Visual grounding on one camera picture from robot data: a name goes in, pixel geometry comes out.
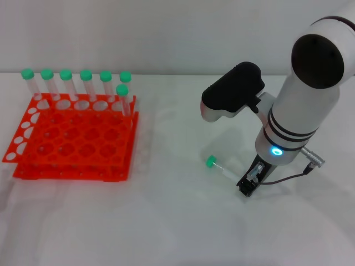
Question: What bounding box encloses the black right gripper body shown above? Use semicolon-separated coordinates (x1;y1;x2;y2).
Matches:
242;157;275;187

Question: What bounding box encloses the clear test tube green cap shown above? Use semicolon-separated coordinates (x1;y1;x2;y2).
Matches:
79;69;98;103
21;68;44;101
206;155;237;180
40;68;60;101
59;69;79;102
99;70;118;103
115;84;132;117
119;71;133;96

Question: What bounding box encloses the orange plastic test tube rack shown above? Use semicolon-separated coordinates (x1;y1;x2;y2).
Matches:
2;93;140;183

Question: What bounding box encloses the thin dark gripper cable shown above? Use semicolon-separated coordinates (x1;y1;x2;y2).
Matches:
261;164;315;186

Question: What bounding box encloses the silver cable connector plug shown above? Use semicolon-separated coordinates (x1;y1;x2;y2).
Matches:
300;146;327;168

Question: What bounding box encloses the black white wrist camera housing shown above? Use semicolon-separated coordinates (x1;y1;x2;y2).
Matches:
200;61;266;123

